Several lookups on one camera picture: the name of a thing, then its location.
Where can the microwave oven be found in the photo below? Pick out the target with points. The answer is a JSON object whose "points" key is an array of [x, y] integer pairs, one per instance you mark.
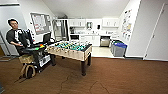
{"points": [[81, 38]]}

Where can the white sink base cabinet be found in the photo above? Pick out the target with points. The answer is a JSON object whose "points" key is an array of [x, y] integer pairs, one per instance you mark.
{"points": [[91, 40]]}

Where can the foosball table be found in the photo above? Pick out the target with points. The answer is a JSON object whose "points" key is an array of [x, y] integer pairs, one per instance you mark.
{"points": [[71, 50]]}

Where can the black built-in microwave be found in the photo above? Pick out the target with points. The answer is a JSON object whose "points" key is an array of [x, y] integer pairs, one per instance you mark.
{"points": [[74, 37]]}

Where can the grey bin black lid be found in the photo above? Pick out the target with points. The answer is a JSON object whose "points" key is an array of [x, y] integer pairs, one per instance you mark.
{"points": [[112, 41]]}

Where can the grey bin green lid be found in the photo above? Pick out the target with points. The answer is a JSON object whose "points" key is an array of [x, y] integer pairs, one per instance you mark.
{"points": [[115, 42]]}

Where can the grey bin blue lid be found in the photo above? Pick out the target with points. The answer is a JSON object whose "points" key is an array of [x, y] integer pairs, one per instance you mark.
{"points": [[120, 50]]}

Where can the brown cardboard box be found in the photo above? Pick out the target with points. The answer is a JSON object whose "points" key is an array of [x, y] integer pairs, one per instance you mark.
{"points": [[26, 59]]}

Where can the brown backpack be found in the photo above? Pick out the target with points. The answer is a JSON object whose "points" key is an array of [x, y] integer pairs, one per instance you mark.
{"points": [[28, 71]]}

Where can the person in black shirt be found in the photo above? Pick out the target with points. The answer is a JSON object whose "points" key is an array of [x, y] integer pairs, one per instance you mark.
{"points": [[15, 35]]}

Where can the white door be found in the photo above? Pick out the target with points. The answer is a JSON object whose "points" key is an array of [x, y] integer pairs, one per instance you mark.
{"points": [[158, 36]]}

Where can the white wall cabinet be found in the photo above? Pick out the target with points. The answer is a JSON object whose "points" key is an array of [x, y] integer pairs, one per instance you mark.
{"points": [[110, 22], [76, 22]]}

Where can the large printed wall poster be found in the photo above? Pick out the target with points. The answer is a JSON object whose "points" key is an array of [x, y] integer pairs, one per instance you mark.
{"points": [[126, 25]]}

